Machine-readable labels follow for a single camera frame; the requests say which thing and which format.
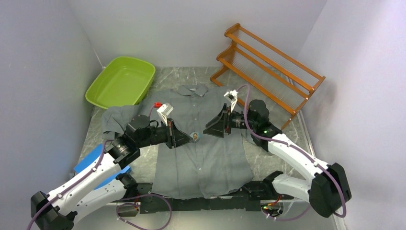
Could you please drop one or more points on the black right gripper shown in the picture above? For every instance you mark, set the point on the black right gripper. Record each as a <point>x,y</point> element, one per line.
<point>224,120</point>

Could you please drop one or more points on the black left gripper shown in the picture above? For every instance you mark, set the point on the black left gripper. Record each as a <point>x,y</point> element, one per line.
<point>175,137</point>

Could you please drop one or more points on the grey button-up shirt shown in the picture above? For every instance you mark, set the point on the grey button-up shirt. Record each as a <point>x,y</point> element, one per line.
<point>211,166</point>

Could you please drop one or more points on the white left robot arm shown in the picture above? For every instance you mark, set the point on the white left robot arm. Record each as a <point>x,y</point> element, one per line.
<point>102,181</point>

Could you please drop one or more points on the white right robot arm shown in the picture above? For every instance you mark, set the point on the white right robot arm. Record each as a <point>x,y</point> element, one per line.
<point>323,186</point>

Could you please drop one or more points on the green plastic tub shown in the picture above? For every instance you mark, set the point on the green plastic tub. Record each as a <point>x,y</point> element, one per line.
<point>124,81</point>

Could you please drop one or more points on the blue flat pad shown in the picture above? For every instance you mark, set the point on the blue flat pad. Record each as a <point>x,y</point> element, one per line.
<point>92,157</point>

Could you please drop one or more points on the orange wooden rack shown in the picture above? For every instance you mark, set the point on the orange wooden rack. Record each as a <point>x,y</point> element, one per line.
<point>281,78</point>

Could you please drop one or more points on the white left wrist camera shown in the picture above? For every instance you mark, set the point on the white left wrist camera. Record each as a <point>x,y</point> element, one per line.
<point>163,111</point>

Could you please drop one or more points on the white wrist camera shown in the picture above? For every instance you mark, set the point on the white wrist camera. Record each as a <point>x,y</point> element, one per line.
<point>163,111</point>
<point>232,97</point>

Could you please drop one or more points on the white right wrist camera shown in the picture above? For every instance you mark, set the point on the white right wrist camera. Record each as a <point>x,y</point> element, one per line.
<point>232,97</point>

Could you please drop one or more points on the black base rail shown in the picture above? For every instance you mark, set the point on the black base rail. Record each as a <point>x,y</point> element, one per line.
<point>250,197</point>

